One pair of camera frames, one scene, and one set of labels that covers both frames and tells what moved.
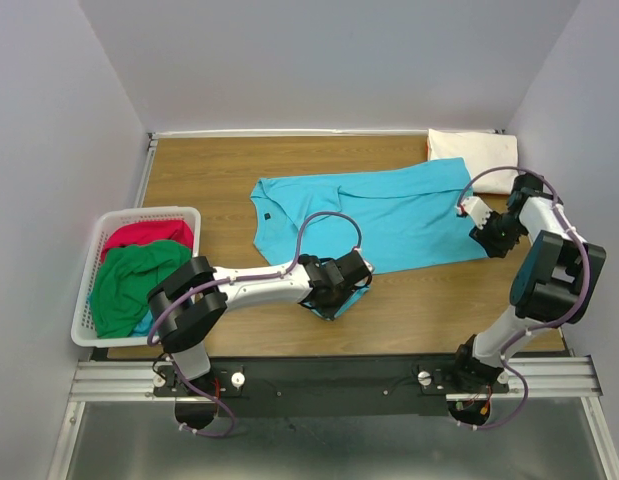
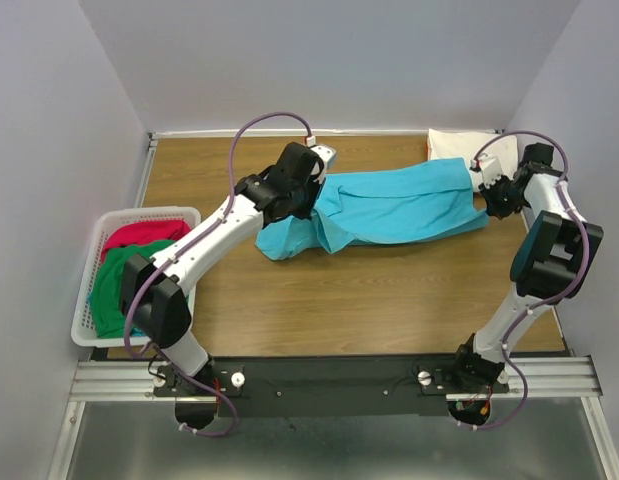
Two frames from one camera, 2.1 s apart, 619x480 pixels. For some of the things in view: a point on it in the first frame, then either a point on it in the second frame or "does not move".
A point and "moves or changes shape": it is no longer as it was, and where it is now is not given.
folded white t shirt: x=479 y=151 does not move
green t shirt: x=126 y=277 does not move
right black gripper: x=495 y=249 to x=492 y=208
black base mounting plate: x=312 y=386 does not move
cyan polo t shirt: x=401 y=216 moves or changes shape
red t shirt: x=145 y=232 does not move
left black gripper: x=330 y=313 to x=307 y=212
